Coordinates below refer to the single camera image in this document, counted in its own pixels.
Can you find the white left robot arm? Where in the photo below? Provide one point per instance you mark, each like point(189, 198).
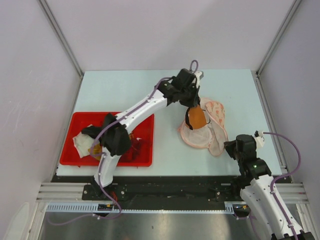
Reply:
point(114, 137)

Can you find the red plastic bin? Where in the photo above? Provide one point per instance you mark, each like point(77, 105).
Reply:
point(80, 120)

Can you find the right aluminium frame post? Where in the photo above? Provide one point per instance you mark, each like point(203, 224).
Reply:
point(290, 15)

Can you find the black garment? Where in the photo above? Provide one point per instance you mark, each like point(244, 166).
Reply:
point(92, 131)

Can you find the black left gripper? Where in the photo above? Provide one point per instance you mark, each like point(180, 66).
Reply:
point(192, 102)

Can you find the dark red garment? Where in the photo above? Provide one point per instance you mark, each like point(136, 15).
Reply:
point(139, 152)

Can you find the left aluminium frame post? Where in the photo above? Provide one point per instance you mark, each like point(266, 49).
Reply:
point(52, 20)

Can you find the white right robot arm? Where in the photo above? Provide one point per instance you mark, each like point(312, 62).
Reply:
point(257, 187)

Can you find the white slotted cable duct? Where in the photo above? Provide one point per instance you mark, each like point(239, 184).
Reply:
point(68, 207)

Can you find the yellow garment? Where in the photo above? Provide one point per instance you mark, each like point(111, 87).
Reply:
point(96, 150)

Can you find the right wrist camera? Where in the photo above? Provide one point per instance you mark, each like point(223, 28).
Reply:
point(259, 139)

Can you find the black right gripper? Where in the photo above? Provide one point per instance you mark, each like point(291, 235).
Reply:
point(228, 146)

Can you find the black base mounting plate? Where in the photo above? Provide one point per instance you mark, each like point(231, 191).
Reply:
point(125, 188)

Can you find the white garment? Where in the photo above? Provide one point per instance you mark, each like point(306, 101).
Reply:
point(82, 143)

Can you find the aluminium frame post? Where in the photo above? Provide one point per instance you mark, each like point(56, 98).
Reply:
point(52, 20)
point(290, 15)

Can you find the orange bra with black trim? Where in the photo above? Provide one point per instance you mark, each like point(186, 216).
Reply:
point(195, 118)

